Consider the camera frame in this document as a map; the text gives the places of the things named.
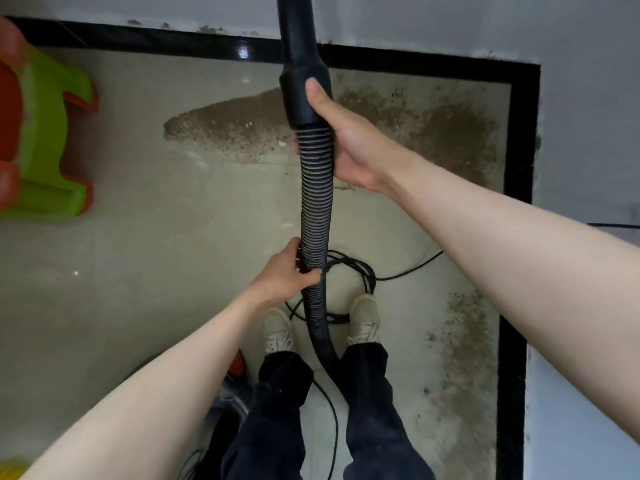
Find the brown sawdust dirt patch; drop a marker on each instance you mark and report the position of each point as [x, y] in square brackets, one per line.
[420, 115]

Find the grey vacuum cleaner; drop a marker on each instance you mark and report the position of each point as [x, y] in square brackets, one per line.
[222, 425]

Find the tiled floor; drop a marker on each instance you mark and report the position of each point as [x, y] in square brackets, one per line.
[150, 245]

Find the grey shoe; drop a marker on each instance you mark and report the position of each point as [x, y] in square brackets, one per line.
[277, 330]
[364, 320]

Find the person's black trousers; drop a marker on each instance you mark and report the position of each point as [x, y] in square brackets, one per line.
[310, 425]

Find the person's right forearm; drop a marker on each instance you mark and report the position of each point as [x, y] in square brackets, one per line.
[530, 265]

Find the person's left hand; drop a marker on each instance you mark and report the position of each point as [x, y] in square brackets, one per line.
[282, 277]

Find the person's right hand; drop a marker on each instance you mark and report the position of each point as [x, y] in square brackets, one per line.
[355, 145]

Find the person's left forearm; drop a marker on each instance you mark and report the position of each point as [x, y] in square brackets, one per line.
[130, 415]

